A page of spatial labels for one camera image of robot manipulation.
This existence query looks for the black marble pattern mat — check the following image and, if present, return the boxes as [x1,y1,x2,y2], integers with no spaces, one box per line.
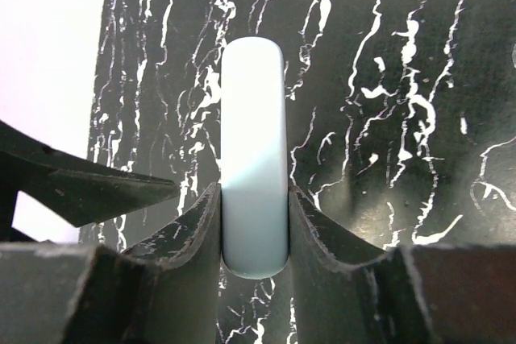
[78,0,516,344]

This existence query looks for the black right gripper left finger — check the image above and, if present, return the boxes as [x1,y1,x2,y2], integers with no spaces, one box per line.
[1,183,221,343]

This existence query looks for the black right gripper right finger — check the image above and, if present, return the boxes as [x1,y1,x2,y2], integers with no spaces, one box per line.
[289,186,515,343]

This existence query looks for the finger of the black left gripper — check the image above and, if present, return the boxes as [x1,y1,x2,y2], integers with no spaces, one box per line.
[1,122,180,242]

